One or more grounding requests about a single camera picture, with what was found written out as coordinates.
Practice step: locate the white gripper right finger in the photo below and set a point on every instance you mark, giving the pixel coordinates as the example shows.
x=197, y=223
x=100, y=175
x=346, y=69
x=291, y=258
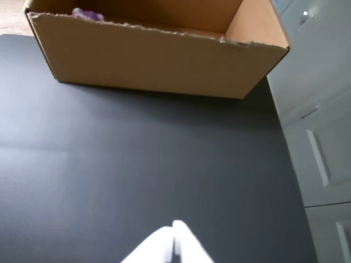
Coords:
x=189, y=246

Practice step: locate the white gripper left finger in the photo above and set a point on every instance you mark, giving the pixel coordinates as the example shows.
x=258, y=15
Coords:
x=153, y=246

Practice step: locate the pink purple bumpy ball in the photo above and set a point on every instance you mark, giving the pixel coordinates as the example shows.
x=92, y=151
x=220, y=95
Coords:
x=90, y=15

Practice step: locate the brown cardboard box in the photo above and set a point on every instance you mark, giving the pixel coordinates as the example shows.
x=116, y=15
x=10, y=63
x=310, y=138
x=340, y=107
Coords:
x=153, y=63

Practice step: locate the dark grey table mat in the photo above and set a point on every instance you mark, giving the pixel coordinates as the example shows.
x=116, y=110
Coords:
x=137, y=164

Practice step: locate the small metal cabinet knob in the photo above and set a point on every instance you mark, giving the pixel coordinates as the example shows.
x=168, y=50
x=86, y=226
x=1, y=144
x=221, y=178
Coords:
x=305, y=15

